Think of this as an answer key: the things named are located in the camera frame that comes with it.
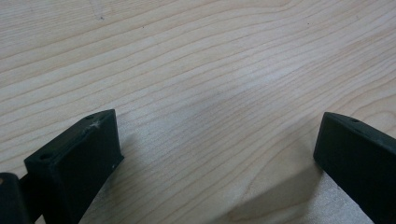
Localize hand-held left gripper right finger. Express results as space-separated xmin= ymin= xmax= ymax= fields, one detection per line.
xmin=313 ymin=111 xmax=396 ymax=224

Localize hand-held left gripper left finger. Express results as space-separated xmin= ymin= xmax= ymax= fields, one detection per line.
xmin=23 ymin=108 xmax=125 ymax=224

